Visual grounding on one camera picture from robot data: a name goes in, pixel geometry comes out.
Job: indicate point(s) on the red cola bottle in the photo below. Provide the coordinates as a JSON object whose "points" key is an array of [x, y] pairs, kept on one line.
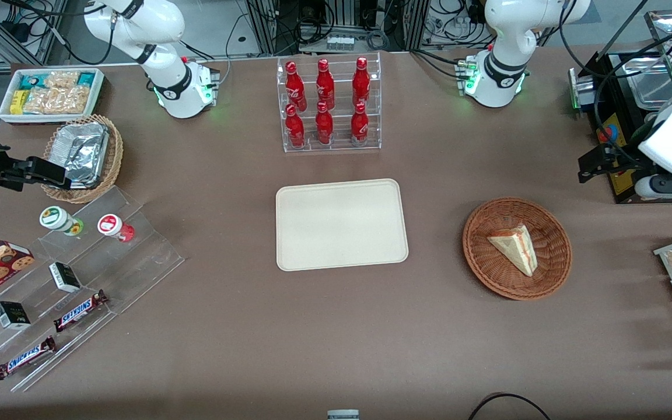
{"points": [[324, 125], [325, 84], [294, 87], [359, 125], [361, 81], [294, 128]]}

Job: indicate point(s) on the black machine with red button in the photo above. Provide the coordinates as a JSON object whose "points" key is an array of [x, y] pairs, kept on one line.
{"points": [[619, 186]]}

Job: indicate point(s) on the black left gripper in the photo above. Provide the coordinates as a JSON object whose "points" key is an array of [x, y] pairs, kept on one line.
{"points": [[620, 163]]}

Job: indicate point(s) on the white power strip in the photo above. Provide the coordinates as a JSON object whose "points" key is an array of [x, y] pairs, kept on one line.
{"points": [[340, 42]]}

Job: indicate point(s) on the red lid cup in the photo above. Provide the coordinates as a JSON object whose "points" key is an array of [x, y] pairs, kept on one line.
{"points": [[111, 224]]}

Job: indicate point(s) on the cream plastic tray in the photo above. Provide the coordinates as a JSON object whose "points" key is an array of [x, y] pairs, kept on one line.
{"points": [[342, 224]]}

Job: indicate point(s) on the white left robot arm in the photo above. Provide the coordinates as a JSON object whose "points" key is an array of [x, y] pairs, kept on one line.
{"points": [[505, 35]]}

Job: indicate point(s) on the triangle sandwich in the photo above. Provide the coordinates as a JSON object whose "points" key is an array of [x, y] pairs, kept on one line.
{"points": [[517, 248]]}

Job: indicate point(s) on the teal snack packet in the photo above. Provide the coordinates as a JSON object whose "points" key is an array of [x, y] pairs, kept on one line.
{"points": [[31, 81]]}

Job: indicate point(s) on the yellow snack packet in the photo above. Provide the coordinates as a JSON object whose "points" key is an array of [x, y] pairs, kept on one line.
{"points": [[17, 102]]}

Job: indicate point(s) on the steel pan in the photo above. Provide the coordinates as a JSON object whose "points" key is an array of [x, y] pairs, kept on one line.
{"points": [[651, 81]]}

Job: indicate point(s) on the brown wicker basket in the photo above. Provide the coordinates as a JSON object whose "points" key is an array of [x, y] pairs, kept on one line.
{"points": [[499, 268]]}

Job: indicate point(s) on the clear acrylic stepped display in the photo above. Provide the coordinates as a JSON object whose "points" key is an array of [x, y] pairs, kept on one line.
{"points": [[137, 256]]}

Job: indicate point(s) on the clear acrylic bottle rack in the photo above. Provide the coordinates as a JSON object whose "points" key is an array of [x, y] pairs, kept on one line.
{"points": [[339, 93]]}

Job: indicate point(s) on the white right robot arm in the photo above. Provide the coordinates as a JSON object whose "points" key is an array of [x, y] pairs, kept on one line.
{"points": [[161, 35]]}

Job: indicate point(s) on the small grey object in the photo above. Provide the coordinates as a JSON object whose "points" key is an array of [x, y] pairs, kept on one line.
{"points": [[343, 415]]}

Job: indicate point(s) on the green lid cup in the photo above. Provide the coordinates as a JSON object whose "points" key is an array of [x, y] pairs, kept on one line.
{"points": [[56, 217]]}

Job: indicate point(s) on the grey box with green light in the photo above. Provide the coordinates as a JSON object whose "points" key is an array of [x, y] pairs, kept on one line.
{"points": [[581, 90]]}

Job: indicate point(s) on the small black box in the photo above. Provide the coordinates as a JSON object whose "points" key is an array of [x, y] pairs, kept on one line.
{"points": [[65, 277], [12, 315]]}

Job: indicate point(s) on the snickers chocolate bar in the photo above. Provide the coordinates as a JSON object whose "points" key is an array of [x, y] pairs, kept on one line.
{"points": [[79, 311], [24, 358]]}

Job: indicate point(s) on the light wicker basket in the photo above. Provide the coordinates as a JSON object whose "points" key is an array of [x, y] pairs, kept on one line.
{"points": [[115, 151]]}

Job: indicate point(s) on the aluminium foil container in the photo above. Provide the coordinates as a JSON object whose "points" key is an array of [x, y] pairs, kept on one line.
{"points": [[82, 151]]}

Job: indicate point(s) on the white plastic snack bin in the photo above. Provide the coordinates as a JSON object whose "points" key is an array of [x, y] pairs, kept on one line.
{"points": [[6, 115]]}

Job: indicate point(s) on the clear bag of crackers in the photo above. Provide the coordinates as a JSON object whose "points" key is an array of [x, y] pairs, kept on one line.
{"points": [[56, 100]]}

